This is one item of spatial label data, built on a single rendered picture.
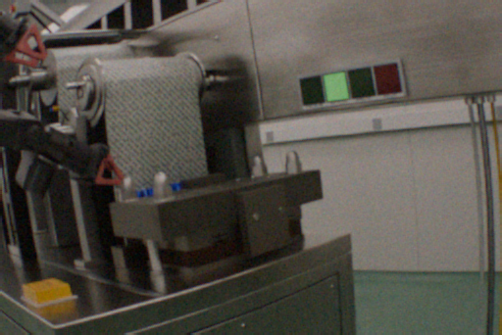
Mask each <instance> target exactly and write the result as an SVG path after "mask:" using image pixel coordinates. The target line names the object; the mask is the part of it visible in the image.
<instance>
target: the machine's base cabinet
mask: <svg viewBox="0 0 502 335"><path fill-rule="evenodd" d="M352 259H353V254H352V251H349V252H347V253H344V254H342V255H341V256H340V257H338V258H336V259H333V260H331V261H328V262H326V263H322V264H320V265H317V266H315V267H312V268H310V269H308V270H305V271H303V272H300V273H298V274H295V275H293V276H291V277H288V278H286V279H283V280H281V281H279V282H277V283H275V284H272V285H270V286H267V287H265V288H262V289H260V290H257V291H253V292H250V293H248V294H245V295H243V296H240V297H238V298H236V299H231V300H228V301H226V302H223V303H221V304H217V305H215V306H212V307H210V308H205V309H203V310H201V311H196V312H193V313H191V314H187V315H185V316H180V317H177V318H176V319H171V320H169V321H165V322H162V323H159V324H156V325H155V324H154V325H152V326H148V327H146V328H142V329H140V330H138V329H137V330H136V331H132V332H130V333H129V332H128V333H127V334H123V335H356V332H357V329H356V316H355V315H356V311H355V305H356V304H355V297H354V296H355V290H354V284H355V283H354V275H353V272H354V268H353V261H352ZM0 335H37V334H36V333H34V332H33V331H31V329H29V328H28V327H26V326H25V325H24V324H22V323H21V322H20V321H18V320H17V319H15V318H14V317H13V316H12V315H10V314H9V313H8V312H7V311H5V310H4V309H3V308H1V307H0Z"/></svg>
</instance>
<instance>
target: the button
mask: <svg viewBox="0 0 502 335"><path fill-rule="evenodd" d="M23 288H24V293H25V297H26V298H28V299H29V300H31V301H33V302H34V303H36V304H42V303H43V304H44V303H46V302H47V303H48V302H50V301H51V302H53V301H55V300H56V301H57V300H59V299H60V300H61V299H63V298H67V297H71V296H72V293H71V289H70V285H69V284H67V283H64V282H62V281H59V280H58V279H56V278H52V279H47V280H42V281H38V282H36V283H35V282H33V283H28V284H25V285H23Z"/></svg>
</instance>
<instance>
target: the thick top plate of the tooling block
mask: <svg viewBox="0 0 502 335"><path fill-rule="evenodd" d="M285 172H286V171H281V172H270V173H269V174H265V175H256V176H252V175H249V176H244V177H238V178H234V179H233V180H229V181H226V182H224V183H219V184H213V185H208V186H203V187H198V188H193V189H185V190H177V191H173V197H175V198H174V199H173V200H170V201H165V202H154V201H153V199H155V197H154V195H149V196H144V197H140V198H139V199H140V200H138V201H133V202H128V203H121V202H119V201H118V202H114V203H109V205H110V210H111V215H112V222H113V227H114V233H115V236H125V237H126V238H137V239H146V240H150V241H163V242H164V241H167V240H169V241H170V240H174V239H176V238H180V237H183V236H187V235H191V234H194V233H196V234H198V233H202V232H205V231H209V230H213V229H216V228H220V227H223V226H227V225H231V224H234V223H239V222H240V221H239V214H238V213H237V206H236V198H235V194H236V193H241V192H246V191H250V190H255V189H259V188H265V187H269V186H273V185H283V192H284V200H285V206H286V209H287V210H289V208H294V207H297V206H301V205H304V204H308V203H312V202H315V201H319V200H322V199H323V198H324V195H323V187H322V179H321V172H320V170H319V169H311V170H303V172H298V173H291V174H289V173H287V174H285Z"/></svg>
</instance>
